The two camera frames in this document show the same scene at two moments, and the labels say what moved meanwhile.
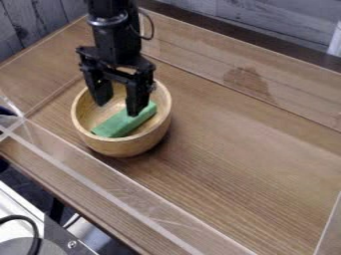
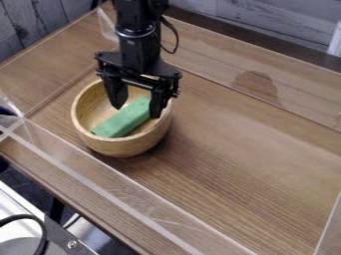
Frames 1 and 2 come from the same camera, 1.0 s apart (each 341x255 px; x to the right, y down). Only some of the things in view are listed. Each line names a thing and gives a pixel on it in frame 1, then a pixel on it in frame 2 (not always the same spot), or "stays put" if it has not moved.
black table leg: [56, 211] stays put
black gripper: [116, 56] -> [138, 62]
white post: [334, 45] stays put
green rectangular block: [124, 122] stays put
